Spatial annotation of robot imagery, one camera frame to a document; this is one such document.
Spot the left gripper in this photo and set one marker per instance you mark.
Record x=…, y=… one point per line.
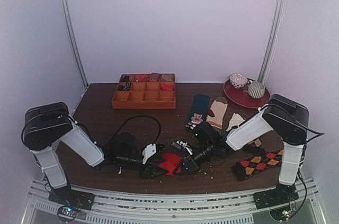
x=150, y=172

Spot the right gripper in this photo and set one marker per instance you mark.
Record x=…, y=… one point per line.
x=189, y=162

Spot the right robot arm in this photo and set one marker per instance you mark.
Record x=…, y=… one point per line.
x=287, y=118

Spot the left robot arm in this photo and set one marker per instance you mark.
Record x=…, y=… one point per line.
x=48, y=124

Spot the black red argyle sock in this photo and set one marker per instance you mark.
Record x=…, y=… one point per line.
x=260, y=162

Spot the cream striped sock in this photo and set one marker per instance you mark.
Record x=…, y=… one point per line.
x=216, y=113

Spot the green reindeer sock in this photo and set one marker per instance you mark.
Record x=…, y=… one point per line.
x=198, y=111

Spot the white brown sock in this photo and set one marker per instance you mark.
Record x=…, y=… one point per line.
x=235, y=120

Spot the wooden divided organizer tray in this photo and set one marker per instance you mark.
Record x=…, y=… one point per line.
x=145, y=93

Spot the brown argyle sock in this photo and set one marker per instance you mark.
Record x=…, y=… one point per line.
x=256, y=143

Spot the rolled red sock in tray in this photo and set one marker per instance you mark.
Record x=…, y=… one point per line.
x=169, y=86

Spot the black white sock in tray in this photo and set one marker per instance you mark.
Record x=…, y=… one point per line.
x=125, y=86

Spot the red plate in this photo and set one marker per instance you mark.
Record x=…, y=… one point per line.
x=241, y=97

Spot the patterned white bowl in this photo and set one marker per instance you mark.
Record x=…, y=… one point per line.
x=238, y=80

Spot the striped grey cup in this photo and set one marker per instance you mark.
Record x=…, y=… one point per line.
x=256, y=89

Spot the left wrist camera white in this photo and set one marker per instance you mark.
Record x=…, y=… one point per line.
x=148, y=152

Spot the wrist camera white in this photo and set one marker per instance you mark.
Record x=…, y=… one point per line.
x=182, y=146
x=148, y=152

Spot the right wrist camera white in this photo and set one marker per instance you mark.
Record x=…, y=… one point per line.
x=182, y=146

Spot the aluminium table rail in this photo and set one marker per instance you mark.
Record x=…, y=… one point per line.
x=120, y=207

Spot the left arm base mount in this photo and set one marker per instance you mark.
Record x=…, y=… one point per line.
x=71, y=204

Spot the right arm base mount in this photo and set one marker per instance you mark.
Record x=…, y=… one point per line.
x=278, y=200

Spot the left aluminium post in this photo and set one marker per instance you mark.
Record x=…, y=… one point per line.
x=73, y=42

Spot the aluminium post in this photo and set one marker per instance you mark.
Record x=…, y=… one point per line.
x=272, y=41
x=73, y=42

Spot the right aluminium post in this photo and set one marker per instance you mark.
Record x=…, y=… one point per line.
x=272, y=41

